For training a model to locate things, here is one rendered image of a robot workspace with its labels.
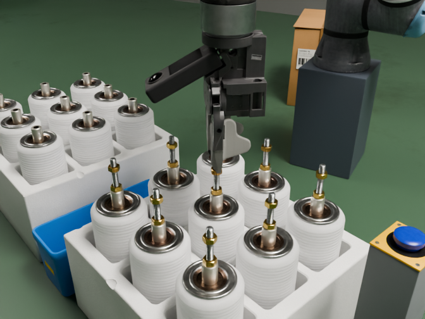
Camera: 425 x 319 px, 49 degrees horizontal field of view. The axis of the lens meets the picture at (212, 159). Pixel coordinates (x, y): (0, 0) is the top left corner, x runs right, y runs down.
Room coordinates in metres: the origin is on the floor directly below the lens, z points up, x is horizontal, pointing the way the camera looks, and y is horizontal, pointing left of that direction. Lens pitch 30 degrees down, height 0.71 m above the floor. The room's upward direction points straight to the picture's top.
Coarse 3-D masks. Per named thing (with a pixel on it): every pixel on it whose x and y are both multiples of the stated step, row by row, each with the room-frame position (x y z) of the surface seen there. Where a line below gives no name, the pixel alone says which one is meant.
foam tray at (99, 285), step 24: (72, 240) 0.64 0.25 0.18; (360, 240) 0.64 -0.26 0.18; (72, 264) 0.64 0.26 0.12; (96, 264) 0.58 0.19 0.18; (120, 264) 0.58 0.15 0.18; (336, 264) 0.58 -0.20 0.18; (360, 264) 0.59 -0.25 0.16; (96, 288) 0.57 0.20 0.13; (120, 288) 0.52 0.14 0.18; (312, 288) 0.52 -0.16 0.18; (336, 288) 0.55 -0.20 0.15; (96, 312) 0.59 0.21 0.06; (120, 312) 0.51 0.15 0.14; (144, 312) 0.48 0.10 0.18; (168, 312) 0.48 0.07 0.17; (264, 312) 0.48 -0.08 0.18; (288, 312) 0.48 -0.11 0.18; (312, 312) 0.51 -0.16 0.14; (336, 312) 0.56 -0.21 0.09
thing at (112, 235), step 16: (144, 208) 0.64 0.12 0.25; (96, 224) 0.61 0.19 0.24; (112, 224) 0.60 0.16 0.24; (128, 224) 0.61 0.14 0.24; (144, 224) 0.63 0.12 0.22; (96, 240) 0.62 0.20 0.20; (112, 240) 0.60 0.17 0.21; (128, 240) 0.60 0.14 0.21; (112, 256) 0.60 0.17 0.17; (128, 256) 0.60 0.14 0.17
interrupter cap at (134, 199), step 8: (128, 192) 0.68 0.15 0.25; (104, 200) 0.65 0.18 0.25; (128, 200) 0.66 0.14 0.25; (136, 200) 0.65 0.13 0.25; (96, 208) 0.63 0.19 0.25; (104, 208) 0.63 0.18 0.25; (112, 208) 0.63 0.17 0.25; (120, 208) 0.63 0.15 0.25; (128, 208) 0.63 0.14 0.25; (136, 208) 0.63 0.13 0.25; (112, 216) 0.61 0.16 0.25; (120, 216) 0.61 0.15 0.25
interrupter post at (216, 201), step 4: (212, 196) 0.63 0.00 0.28; (216, 196) 0.63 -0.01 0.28; (220, 196) 0.63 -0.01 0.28; (212, 200) 0.63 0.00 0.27; (216, 200) 0.63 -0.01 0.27; (220, 200) 0.63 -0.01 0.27; (212, 204) 0.63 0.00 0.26; (216, 204) 0.63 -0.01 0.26; (220, 204) 0.63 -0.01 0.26; (212, 208) 0.63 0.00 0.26; (216, 208) 0.63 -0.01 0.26; (220, 208) 0.63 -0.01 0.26
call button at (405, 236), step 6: (396, 228) 0.48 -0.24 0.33; (402, 228) 0.48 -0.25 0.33; (408, 228) 0.48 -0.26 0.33; (414, 228) 0.48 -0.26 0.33; (396, 234) 0.47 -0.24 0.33; (402, 234) 0.47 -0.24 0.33; (408, 234) 0.47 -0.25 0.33; (414, 234) 0.47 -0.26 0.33; (420, 234) 0.47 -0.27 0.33; (396, 240) 0.46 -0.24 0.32; (402, 240) 0.46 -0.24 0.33; (408, 240) 0.46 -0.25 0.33; (414, 240) 0.46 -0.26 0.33; (420, 240) 0.46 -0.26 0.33; (402, 246) 0.46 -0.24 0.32; (408, 246) 0.45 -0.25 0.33; (414, 246) 0.45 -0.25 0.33; (420, 246) 0.45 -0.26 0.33
